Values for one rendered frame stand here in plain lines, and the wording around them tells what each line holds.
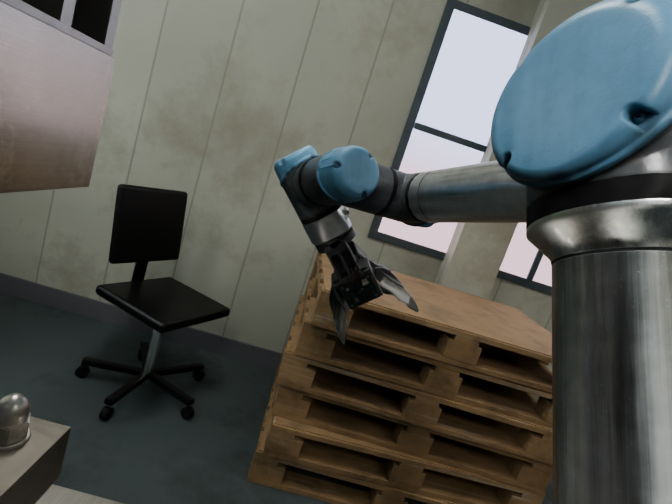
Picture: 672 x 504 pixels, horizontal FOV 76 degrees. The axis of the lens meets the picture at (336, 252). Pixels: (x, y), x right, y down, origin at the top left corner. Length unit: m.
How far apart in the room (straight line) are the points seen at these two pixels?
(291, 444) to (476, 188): 1.60
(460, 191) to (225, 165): 2.27
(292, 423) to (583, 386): 1.75
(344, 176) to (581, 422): 0.41
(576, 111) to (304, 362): 1.64
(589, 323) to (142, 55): 2.80
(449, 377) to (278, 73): 1.88
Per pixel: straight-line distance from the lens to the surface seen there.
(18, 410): 0.51
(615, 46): 0.29
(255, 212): 2.71
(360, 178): 0.59
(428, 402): 1.94
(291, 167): 0.68
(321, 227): 0.70
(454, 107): 2.77
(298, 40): 2.76
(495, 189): 0.52
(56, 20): 1.00
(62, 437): 0.54
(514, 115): 0.31
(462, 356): 1.88
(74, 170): 1.12
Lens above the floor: 1.36
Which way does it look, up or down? 10 degrees down
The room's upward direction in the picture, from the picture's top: 18 degrees clockwise
